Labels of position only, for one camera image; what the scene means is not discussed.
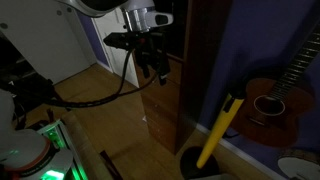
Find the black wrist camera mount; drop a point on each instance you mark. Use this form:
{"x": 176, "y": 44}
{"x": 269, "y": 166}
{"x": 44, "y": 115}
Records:
{"x": 124, "y": 40}

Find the white cabinet panel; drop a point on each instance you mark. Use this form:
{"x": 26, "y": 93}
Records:
{"x": 49, "y": 35}

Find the white robot base green light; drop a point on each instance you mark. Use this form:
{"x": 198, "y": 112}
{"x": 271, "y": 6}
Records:
{"x": 44, "y": 154}

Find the wooden table edge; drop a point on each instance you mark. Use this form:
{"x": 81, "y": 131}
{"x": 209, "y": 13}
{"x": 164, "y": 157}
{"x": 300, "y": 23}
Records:
{"x": 92, "y": 162}

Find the brown acoustic guitar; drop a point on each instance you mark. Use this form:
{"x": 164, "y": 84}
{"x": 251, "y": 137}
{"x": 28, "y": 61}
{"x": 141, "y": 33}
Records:
{"x": 269, "y": 114}

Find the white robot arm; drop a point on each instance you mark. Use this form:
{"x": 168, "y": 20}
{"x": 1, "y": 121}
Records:
{"x": 140, "y": 17}

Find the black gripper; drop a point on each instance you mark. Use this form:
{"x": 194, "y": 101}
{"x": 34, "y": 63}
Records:
{"x": 147, "y": 54}

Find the white banjo drum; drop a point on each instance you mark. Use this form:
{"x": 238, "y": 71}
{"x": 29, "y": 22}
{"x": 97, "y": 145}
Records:
{"x": 299, "y": 164}

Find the dark wooden drawer cabinet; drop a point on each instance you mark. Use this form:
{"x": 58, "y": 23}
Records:
{"x": 172, "y": 111}

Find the wooden drawer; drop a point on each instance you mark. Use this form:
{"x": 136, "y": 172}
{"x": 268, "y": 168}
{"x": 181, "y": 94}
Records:
{"x": 175, "y": 70}

